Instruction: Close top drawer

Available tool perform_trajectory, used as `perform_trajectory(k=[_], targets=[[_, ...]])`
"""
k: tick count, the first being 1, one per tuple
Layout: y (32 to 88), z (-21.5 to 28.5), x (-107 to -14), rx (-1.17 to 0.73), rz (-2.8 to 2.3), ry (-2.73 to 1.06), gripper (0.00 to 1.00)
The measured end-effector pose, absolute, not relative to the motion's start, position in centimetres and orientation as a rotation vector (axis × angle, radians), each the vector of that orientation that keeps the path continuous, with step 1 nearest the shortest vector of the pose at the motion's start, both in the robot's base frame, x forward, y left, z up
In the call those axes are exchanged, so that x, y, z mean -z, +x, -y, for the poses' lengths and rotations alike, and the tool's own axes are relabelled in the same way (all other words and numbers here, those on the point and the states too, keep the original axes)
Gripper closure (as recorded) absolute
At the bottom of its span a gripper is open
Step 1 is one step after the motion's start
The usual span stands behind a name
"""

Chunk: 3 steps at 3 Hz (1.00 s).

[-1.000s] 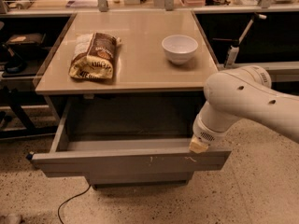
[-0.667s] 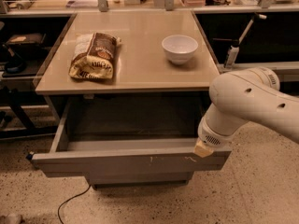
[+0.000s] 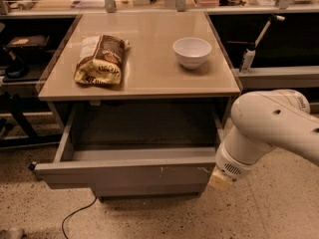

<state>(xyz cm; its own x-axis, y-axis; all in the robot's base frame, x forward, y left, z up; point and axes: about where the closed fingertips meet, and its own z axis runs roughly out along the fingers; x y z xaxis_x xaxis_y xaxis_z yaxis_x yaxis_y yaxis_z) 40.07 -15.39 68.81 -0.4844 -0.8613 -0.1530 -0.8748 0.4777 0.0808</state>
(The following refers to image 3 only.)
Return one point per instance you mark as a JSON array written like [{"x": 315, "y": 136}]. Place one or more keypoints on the white bottle with pole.
[{"x": 249, "y": 54}]

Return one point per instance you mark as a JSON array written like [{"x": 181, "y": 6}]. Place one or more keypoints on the small blue can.
[{"x": 32, "y": 166}]

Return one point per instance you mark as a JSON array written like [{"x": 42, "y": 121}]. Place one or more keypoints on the grey drawer cabinet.
[{"x": 151, "y": 73}]

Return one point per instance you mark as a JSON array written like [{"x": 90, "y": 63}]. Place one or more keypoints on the white bowl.
[{"x": 191, "y": 52}]

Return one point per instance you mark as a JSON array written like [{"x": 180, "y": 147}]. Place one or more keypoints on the brown yellow chip bag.
[{"x": 100, "y": 60}]

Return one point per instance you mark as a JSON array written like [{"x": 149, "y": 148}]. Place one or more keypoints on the black headphones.
[{"x": 17, "y": 68}]

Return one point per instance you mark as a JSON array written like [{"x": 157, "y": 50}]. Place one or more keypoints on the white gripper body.
[{"x": 230, "y": 164}]

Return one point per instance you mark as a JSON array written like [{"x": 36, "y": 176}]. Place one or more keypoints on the grey top drawer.
[{"x": 135, "y": 144}]

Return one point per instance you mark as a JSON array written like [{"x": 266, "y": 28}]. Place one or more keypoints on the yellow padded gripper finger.
[{"x": 219, "y": 180}]

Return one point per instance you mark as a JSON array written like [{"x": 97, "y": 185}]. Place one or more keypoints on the grey middle drawer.
[{"x": 128, "y": 191}]

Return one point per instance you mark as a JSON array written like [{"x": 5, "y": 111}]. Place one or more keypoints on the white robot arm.
[{"x": 261, "y": 122}]

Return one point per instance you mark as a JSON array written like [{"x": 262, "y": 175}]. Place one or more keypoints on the grey drawer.
[
  {"x": 128, "y": 191},
  {"x": 135, "y": 144}
]

